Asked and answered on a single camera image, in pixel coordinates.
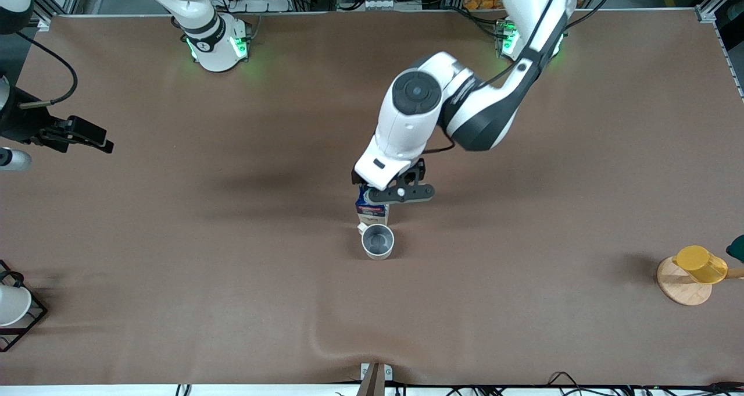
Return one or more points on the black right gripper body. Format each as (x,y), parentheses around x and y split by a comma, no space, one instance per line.
(22,123)

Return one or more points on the blue milk carton green cap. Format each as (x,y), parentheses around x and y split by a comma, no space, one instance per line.
(372,214)

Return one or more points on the white mug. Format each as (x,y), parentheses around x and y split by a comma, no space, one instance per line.
(378,242)

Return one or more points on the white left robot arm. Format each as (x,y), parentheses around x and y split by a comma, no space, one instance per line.
(407,122)

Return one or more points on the white paper cup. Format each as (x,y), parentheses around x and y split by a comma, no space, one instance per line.
(11,306)

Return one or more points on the wooden cup stand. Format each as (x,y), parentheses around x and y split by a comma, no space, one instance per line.
(683,288)

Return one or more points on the yellow plastic cup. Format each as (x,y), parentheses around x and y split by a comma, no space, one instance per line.
(700,265)

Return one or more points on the dark green cup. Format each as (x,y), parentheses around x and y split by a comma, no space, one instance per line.
(737,249)

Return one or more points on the brown table cover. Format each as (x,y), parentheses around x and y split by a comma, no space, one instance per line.
(232,239)

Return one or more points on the metal table bracket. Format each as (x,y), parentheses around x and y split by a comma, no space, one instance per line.
(376,374)

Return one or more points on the aluminium frame rail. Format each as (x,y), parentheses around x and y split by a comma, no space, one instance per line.
(712,13)

